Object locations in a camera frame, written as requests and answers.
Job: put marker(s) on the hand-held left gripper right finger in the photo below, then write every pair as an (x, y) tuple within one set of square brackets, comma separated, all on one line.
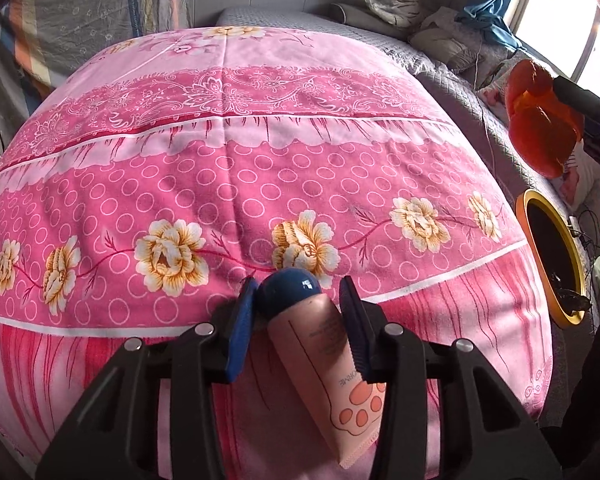
[(355, 320)]

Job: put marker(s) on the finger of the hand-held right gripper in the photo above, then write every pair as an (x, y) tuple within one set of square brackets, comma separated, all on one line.
[(587, 100)]

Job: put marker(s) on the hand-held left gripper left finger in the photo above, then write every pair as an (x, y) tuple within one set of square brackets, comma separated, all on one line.
[(240, 330)]

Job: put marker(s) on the pink tube with blue cap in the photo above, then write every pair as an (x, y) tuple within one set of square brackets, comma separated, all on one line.
[(320, 350)]

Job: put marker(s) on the orange plastic bag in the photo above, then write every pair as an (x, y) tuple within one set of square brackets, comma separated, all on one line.
[(540, 130)]

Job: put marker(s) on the yellow-rimmed trash bin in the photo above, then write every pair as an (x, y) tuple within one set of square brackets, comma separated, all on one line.
[(555, 250)]

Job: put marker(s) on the window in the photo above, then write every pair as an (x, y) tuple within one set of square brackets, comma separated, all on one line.
[(565, 15)]

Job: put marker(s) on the blue curtain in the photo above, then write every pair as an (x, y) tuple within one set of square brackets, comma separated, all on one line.
[(495, 5)]

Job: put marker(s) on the pile of white clothes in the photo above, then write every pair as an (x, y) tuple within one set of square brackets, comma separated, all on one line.
[(445, 40)]

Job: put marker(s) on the grey pillow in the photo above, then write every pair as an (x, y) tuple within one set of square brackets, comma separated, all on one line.
[(360, 20)]

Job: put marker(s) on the striped floral cloth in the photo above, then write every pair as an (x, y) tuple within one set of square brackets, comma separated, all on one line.
[(80, 20)]

